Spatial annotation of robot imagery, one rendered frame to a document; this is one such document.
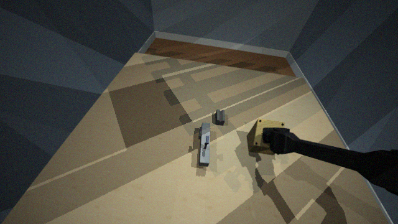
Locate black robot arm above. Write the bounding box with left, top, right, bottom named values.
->
left=263, top=128, right=398, bottom=196

